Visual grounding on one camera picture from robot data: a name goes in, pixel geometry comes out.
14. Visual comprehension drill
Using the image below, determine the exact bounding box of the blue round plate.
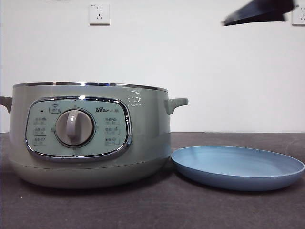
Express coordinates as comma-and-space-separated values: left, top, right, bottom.
171, 146, 305, 192

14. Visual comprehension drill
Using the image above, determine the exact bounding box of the pale green electric steamer pot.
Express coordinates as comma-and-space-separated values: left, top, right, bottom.
0, 82, 189, 190

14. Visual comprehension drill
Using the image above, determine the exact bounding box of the white wall socket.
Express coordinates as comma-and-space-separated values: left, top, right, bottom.
89, 3, 111, 26
292, 4, 305, 26

